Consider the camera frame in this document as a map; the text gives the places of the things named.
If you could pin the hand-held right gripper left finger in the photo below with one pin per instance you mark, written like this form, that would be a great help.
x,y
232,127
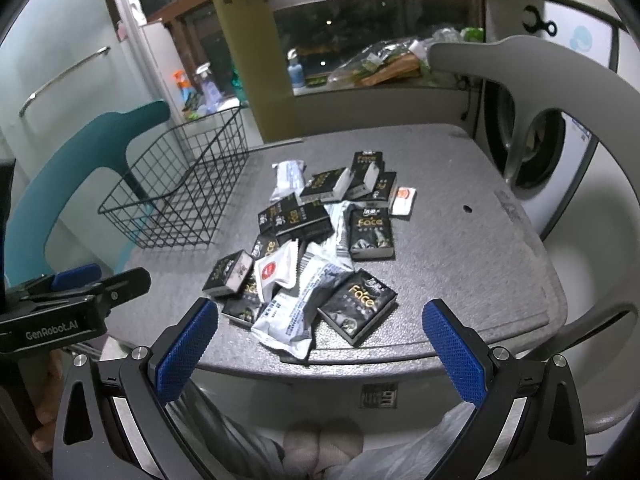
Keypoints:
x,y
187,350

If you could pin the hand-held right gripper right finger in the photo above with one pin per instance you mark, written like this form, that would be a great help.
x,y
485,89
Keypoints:
x,y
452,355

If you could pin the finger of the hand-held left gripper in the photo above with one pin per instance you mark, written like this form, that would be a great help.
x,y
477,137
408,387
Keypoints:
x,y
125,285
75,276

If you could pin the large white wipes packet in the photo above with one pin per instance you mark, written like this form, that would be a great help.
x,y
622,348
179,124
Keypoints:
x,y
295,325

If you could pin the white packet with red print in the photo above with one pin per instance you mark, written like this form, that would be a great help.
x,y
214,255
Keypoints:
x,y
272,270

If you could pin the pile of black tissue packs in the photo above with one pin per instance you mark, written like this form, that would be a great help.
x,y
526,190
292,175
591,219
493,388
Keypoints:
x,y
370,225

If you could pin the silver-white packet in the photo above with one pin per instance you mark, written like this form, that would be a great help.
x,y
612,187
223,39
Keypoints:
x,y
327,255

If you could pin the small white sachet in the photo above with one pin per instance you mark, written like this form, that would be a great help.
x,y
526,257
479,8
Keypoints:
x,y
404,201

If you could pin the white blue-printed packet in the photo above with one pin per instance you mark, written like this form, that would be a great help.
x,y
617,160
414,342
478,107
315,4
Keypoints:
x,y
287,177

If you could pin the person's left hand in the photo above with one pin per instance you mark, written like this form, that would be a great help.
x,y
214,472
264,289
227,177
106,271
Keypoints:
x,y
45,410

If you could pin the person's grey trousers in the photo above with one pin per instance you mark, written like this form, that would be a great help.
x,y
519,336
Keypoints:
x,y
225,435

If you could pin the teal chair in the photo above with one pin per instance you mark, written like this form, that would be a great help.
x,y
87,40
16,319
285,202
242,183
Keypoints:
x,y
75,150

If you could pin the orange spray bottle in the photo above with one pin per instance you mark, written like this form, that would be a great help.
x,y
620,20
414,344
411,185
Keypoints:
x,y
182,85

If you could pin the clear spray bottle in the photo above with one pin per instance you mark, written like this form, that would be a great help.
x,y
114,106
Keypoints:
x,y
209,90

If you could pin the green plastic bag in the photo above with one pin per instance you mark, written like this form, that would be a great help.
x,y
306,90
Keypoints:
x,y
237,80

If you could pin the white refrigerator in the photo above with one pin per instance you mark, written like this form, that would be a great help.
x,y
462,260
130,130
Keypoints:
x,y
50,35

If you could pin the pink hook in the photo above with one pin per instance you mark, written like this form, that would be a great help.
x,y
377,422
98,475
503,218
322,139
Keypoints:
x,y
120,31

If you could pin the blue bottle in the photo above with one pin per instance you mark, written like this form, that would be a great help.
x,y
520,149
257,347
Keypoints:
x,y
296,72

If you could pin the brown paper bag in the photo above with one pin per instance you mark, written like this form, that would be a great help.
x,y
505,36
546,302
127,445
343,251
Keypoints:
x,y
395,70

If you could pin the grey chair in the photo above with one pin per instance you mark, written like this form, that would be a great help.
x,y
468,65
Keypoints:
x,y
575,90

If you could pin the clear bag of vegetables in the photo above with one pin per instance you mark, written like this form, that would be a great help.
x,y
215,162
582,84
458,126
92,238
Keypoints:
x,y
370,55

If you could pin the blue round sticker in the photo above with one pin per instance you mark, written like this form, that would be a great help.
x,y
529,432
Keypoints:
x,y
582,37

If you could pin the dark window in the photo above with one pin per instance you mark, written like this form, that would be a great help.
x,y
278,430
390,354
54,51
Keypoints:
x,y
375,20

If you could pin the white washing machine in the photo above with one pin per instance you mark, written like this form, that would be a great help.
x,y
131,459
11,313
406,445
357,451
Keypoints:
x,y
505,15

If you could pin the black bottle opener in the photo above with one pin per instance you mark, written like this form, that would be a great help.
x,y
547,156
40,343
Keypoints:
x,y
537,21

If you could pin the wooden shelf frame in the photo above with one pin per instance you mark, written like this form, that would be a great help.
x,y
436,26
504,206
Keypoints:
x,y
240,35

